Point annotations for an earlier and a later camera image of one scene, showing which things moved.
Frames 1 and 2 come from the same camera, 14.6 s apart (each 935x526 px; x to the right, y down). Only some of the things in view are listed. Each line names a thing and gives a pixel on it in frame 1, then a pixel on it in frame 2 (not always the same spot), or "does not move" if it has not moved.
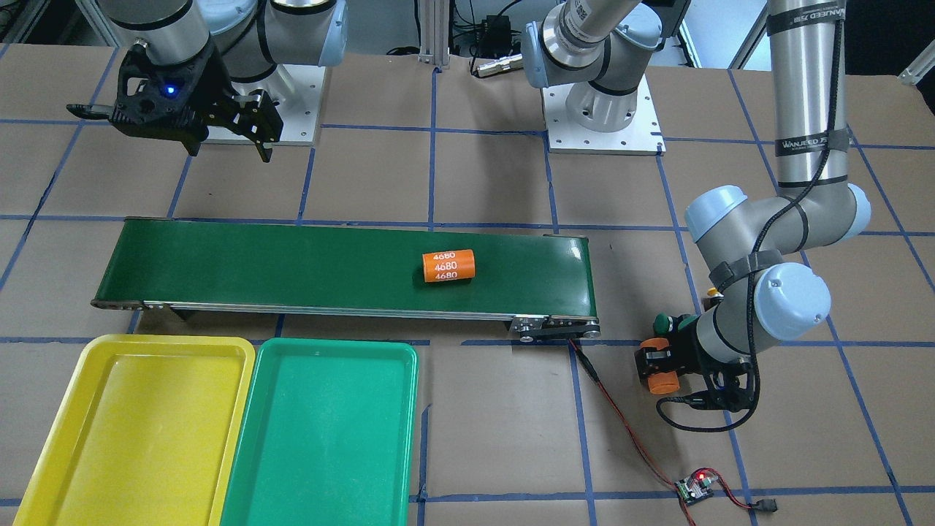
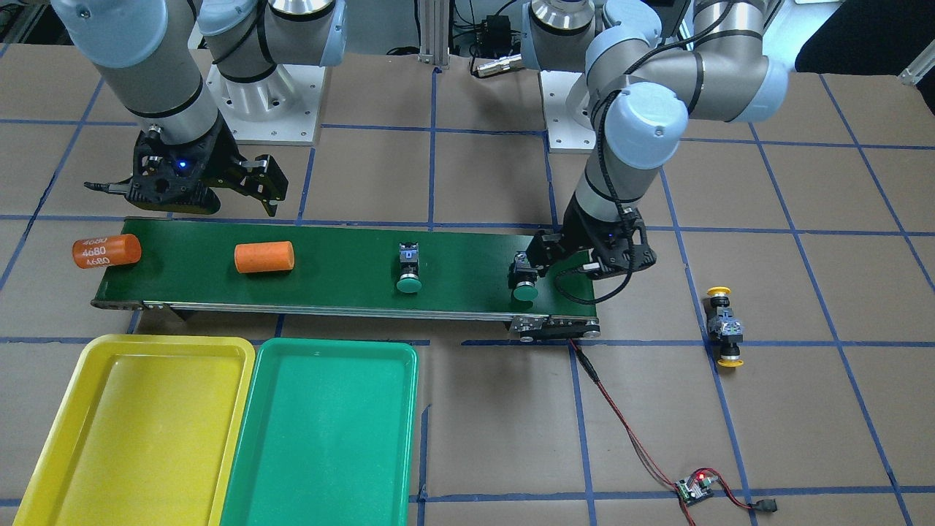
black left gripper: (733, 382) to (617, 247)
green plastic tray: (329, 436) does not move
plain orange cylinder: (662, 383) to (256, 257)
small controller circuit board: (695, 488) does not move
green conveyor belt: (542, 284) does not move
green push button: (661, 324) to (409, 282)
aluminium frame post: (434, 33) does not move
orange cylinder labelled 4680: (449, 265) to (107, 250)
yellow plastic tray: (149, 435) does not move
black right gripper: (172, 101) to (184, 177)
